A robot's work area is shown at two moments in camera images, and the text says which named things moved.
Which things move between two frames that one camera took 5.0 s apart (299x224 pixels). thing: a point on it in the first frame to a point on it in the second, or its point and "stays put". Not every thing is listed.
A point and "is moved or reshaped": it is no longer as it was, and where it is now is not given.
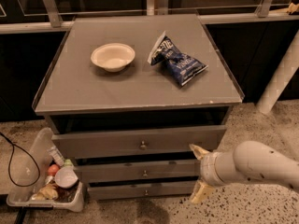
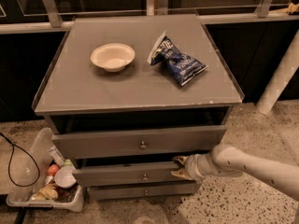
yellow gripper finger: (201, 192) to (182, 173)
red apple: (52, 170) stays put
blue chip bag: (180, 65) stays put
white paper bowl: (113, 57) stays put
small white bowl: (65, 177) stays put
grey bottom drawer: (138, 192) stays put
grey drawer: (138, 168) is moved or reshaped
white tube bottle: (57, 156) stays put
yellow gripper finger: (198, 151) to (183, 160)
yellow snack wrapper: (47, 192) stays put
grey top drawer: (140, 143) stays put
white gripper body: (206, 168) to (192, 167)
